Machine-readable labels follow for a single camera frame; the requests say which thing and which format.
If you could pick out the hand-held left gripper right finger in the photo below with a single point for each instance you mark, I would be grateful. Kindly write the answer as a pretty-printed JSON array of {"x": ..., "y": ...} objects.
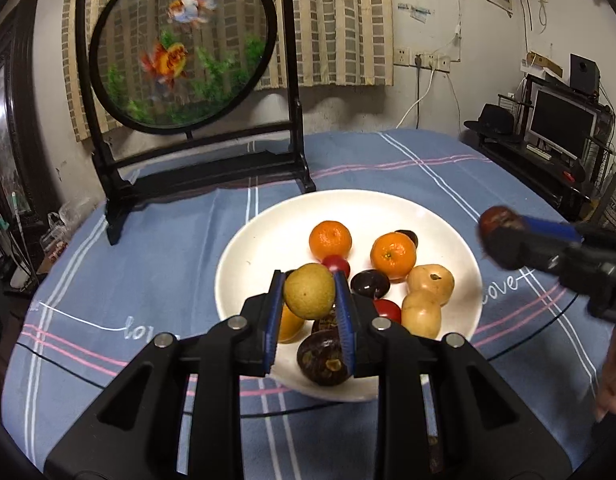
[{"x": 344, "y": 325}]

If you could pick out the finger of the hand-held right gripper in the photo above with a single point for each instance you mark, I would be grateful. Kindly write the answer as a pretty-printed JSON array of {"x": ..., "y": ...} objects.
[
  {"x": 522, "y": 252},
  {"x": 547, "y": 227}
]

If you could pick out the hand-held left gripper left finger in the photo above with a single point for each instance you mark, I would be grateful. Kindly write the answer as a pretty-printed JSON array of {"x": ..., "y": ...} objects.
[{"x": 272, "y": 325}]

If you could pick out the brown mangosteen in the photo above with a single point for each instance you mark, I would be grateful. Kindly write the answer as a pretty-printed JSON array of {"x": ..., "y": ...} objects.
[
  {"x": 325, "y": 324},
  {"x": 320, "y": 360}
]

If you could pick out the dark brown oval fruit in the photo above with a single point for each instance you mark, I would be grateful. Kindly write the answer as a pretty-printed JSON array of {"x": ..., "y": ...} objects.
[{"x": 497, "y": 220}]

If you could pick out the red cherry tomato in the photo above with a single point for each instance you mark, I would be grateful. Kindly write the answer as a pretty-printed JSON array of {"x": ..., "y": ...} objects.
[
  {"x": 387, "y": 311},
  {"x": 338, "y": 262}
]

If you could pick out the dark plum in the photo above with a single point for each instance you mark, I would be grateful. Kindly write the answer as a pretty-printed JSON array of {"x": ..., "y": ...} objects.
[
  {"x": 370, "y": 285},
  {"x": 410, "y": 236}
]

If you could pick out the small yellow longan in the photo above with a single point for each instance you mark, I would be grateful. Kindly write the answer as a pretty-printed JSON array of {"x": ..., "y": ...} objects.
[{"x": 309, "y": 290}]

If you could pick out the yellow oval fruit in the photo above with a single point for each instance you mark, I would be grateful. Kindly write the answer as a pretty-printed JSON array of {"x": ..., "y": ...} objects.
[{"x": 421, "y": 314}]

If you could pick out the white oval plate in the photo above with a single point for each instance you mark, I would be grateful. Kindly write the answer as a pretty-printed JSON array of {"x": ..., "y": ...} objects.
[{"x": 268, "y": 245}]

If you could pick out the large orange mandarin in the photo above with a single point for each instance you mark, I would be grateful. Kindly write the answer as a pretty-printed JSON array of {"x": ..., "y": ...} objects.
[{"x": 393, "y": 256}]

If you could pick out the person's right hand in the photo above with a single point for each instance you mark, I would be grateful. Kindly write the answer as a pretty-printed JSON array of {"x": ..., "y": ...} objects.
[{"x": 615, "y": 380}]

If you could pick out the yellow orange round fruit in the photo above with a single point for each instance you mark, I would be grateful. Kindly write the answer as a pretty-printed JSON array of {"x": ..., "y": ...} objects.
[{"x": 290, "y": 327}]

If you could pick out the grey metal grille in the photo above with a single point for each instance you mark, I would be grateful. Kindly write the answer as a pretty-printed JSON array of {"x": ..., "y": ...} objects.
[{"x": 612, "y": 205}]

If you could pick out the small orange mandarin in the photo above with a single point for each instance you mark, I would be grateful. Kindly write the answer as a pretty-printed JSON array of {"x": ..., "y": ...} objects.
[{"x": 330, "y": 240}]

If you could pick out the tan round fruit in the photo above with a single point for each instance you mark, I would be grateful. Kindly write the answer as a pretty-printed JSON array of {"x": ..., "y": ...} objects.
[{"x": 431, "y": 282}]

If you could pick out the black computer monitor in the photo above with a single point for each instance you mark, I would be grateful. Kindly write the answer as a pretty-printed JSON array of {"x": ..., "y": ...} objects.
[{"x": 562, "y": 122}]

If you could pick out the black hat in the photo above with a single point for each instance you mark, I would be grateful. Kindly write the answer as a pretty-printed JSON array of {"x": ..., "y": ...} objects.
[{"x": 495, "y": 120}]

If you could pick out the blue striped tablecloth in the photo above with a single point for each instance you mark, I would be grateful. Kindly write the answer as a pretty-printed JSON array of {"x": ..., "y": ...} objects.
[{"x": 163, "y": 260}]

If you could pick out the black speaker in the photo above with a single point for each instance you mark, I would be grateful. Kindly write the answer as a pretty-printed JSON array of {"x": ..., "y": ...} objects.
[{"x": 585, "y": 72}]

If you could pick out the cardboard box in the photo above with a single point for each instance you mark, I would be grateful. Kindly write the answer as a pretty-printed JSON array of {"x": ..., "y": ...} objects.
[{"x": 540, "y": 62}]

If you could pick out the white socket strip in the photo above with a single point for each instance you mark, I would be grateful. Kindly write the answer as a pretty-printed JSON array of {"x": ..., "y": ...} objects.
[{"x": 432, "y": 62}]

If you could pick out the clear plastic bags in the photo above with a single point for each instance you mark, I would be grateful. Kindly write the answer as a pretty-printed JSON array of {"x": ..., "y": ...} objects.
[{"x": 58, "y": 232}]

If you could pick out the beige checked curtain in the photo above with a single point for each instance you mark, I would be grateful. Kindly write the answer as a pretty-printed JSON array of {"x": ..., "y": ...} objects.
[{"x": 338, "y": 20}]

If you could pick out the round goldfish screen black stand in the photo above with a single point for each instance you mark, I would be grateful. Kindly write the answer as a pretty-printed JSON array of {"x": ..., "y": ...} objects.
[{"x": 188, "y": 35}]

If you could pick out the dark wood framed panel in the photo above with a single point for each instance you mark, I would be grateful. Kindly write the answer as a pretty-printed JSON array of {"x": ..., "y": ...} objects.
[{"x": 8, "y": 110}]

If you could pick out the white wall socket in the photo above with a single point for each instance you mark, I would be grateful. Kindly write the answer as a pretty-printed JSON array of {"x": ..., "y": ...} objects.
[{"x": 401, "y": 56}]

